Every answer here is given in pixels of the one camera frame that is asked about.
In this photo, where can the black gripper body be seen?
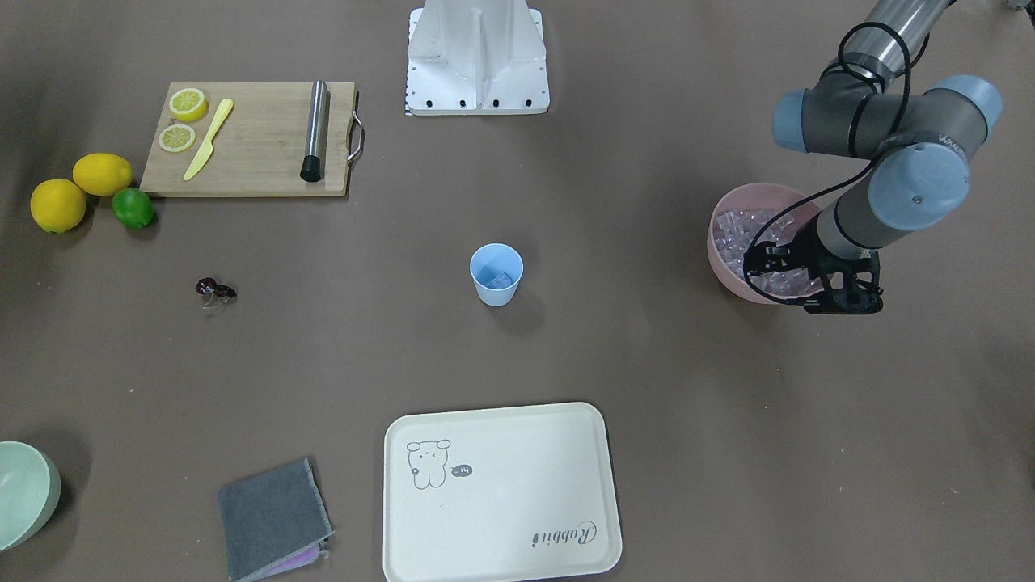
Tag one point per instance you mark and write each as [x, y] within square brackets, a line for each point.
[799, 257]

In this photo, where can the light blue plastic cup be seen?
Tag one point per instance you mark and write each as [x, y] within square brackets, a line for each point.
[496, 270]

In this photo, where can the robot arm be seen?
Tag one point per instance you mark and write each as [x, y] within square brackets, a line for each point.
[917, 151]

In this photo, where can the pink bowl of ice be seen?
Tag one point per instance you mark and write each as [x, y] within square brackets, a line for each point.
[735, 222]

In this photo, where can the clear ice cube in cup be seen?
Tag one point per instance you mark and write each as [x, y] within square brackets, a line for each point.
[498, 281]

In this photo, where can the pair of dark cherries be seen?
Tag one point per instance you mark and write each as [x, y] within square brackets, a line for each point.
[216, 295]

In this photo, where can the cream rabbit serving tray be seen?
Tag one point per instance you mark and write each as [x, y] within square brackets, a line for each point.
[500, 494]

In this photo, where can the steel muddler black tip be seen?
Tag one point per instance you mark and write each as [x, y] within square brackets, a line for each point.
[313, 161]

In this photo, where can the bamboo cutting board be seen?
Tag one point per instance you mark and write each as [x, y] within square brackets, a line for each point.
[259, 149]

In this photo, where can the grey folded cloth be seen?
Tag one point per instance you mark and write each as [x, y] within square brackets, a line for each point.
[273, 522]

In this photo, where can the yellow plastic knife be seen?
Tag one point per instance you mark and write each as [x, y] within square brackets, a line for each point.
[206, 148]

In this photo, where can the lemon half upper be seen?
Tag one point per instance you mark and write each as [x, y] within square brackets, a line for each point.
[188, 104]

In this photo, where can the lemon half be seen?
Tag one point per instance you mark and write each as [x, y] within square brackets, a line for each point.
[188, 104]
[176, 138]

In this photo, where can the lemon half lower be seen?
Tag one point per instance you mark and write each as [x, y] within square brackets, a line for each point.
[176, 138]

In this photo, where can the green lime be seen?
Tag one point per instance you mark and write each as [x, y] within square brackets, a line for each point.
[133, 208]

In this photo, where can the yellow lemon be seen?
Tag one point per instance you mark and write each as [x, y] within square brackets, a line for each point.
[58, 205]
[102, 174]

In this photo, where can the mint green bowl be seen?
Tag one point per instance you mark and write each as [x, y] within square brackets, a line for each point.
[30, 490]

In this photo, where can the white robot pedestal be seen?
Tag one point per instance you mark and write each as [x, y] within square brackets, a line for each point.
[476, 58]

